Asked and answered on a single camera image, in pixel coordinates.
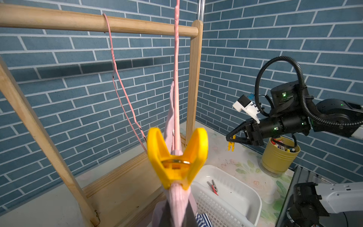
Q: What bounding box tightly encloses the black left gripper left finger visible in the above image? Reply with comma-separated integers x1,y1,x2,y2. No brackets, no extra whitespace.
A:
160,202,174,227

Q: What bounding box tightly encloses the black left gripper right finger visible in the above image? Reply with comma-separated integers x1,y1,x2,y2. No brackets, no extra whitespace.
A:
182,205,198,227

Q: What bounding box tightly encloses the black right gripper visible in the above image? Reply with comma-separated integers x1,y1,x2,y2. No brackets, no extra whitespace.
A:
226,114,311,146

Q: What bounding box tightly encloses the blue white striped tank top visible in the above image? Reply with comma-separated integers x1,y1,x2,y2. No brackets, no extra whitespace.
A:
195,213,214,227

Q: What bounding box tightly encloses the yellow clothespin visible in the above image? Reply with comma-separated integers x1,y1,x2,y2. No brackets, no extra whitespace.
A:
228,135,236,152
147,128,209,190

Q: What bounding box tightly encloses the pink tank top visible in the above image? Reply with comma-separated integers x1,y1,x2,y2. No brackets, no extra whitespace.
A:
147,84,198,227

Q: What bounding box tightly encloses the red clothespin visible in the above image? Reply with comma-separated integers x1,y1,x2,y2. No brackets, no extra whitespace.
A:
207,180,218,195

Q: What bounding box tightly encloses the grey clothespin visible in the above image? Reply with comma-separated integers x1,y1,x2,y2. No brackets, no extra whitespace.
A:
211,180,218,194

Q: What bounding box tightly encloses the pink hanger with pink top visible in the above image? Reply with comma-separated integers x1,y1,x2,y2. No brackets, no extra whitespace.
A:
174,0,182,156

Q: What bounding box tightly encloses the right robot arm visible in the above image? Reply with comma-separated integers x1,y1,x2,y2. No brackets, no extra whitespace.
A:
226,56,363,227

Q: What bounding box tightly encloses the white plastic tray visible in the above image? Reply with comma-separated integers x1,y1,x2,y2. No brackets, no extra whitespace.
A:
193,165,262,227

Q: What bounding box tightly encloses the white plastic basket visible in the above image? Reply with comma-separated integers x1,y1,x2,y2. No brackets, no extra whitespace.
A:
191,183,253,227

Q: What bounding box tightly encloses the yellow cup with pens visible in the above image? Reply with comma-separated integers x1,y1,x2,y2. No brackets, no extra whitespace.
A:
259,137,301,178

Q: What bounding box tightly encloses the wooden clothes rack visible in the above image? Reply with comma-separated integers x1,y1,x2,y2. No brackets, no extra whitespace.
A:
1,1,191,216

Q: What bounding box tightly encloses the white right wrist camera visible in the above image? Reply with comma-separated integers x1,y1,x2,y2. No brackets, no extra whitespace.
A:
233,95,260,124

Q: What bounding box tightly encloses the aluminium corner post right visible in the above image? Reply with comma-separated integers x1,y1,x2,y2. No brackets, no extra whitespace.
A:
197,0,206,22

